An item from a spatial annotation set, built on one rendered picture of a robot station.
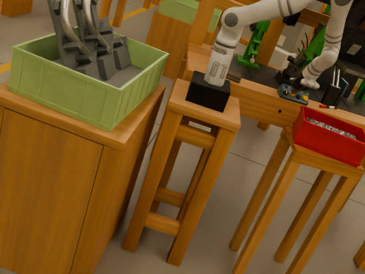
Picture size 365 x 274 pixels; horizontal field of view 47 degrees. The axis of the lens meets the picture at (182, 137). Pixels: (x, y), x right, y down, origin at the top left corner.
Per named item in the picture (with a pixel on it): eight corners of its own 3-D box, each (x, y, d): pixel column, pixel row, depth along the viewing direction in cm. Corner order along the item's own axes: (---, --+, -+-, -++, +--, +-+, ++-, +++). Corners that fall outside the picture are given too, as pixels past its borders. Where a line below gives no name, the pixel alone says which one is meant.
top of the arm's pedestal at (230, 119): (237, 133, 179) (240, 125, 177) (165, 109, 178) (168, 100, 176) (236, 105, 208) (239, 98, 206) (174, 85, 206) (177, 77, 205)
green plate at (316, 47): (318, 68, 227) (345, 35, 219) (306, 61, 225) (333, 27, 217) (313, 62, 237) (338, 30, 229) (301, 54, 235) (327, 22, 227)
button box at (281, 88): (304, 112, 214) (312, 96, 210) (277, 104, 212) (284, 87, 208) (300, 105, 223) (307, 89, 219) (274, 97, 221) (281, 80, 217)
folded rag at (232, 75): (240, 79, 217) (242, 74, 216) (238, 83, 210) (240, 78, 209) (222, 72, 218) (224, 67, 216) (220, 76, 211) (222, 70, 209)
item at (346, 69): (372, 83, 212) (375, 78, 211) (343, 73, 210) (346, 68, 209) (346, 60, 247) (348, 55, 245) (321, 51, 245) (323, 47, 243)
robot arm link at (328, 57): (319, 80, 190) (323, 66, 194) (339, 61, 176) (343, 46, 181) (306, 73, 189) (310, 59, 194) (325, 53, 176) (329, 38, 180)
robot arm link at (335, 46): (339, 51, 186) (344, 27, 175) (335, 66, 182) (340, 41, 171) (323, 49, 188) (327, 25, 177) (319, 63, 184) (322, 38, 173)
